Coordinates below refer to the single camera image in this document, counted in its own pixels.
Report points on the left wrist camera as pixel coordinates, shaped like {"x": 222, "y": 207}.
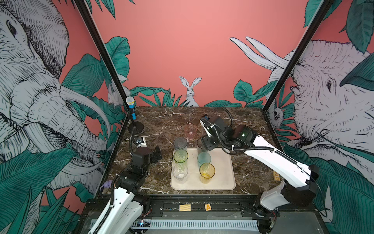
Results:
{"x": 140, "y": 141}

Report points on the wooden block on rail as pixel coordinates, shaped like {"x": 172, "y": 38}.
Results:
{"x": 184, "y": 207}

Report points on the light green tall glass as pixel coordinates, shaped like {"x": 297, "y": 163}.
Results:
{"x": 180, "y": 158}

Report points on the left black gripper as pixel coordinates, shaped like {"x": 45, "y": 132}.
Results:
{"x": 154, "y": 158}

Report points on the black frame post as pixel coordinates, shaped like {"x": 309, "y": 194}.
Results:
{"x": 318, "y": 17}
{"x": 90, "y": 24}

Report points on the white ventilated strip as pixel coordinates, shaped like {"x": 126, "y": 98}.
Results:
{"x": 161, "y": 224}

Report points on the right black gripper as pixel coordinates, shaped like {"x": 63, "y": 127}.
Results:
{"x": 206, "y": 141}

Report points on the small wooden block on table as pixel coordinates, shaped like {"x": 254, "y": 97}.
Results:
{"x": 276, "y": 176}

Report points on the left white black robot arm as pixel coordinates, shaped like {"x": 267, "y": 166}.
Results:
{"x": 126, "y": 203}

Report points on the blue tall plastic glass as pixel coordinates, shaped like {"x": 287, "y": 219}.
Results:
{"x": 180, "y": 143}

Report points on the clear faceted glass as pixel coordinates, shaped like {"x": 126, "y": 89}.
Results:
{"x": 180, "y": 171}

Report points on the beige plastic tray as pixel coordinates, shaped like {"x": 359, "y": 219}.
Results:
{"x": 190, "y": 172}

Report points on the right black frame post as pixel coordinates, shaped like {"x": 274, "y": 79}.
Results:
{"x": 318, "y": 17}

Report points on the dark grey tall glass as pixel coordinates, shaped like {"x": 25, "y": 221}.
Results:
{"x": 200, "y": 146}

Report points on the microphone on black stand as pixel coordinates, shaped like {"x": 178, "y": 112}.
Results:
{"x": 136, "y": 127}

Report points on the frosted teal textured glass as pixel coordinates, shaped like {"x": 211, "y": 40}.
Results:
{"x": 202, "y": 158}

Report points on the left black frame post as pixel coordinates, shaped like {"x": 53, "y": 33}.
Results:
{"x": 90, "y": 24}

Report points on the tall yellow glass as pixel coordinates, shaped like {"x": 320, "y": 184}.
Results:
{"x": 207, "y": 172}

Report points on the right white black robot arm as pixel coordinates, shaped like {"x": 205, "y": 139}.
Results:
{"x": 300, "y": 180}

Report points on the orange letter A tag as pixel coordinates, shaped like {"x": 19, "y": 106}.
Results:
{"x": 208, "y": 207}

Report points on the pink short glass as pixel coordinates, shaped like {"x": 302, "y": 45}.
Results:
{"x": 190, "y": 131}

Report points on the black front rail base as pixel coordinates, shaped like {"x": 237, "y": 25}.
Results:
{"x": 167, "y": 206}

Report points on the purple toy figure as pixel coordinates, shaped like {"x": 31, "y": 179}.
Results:
{"x": 106, "y": 185}

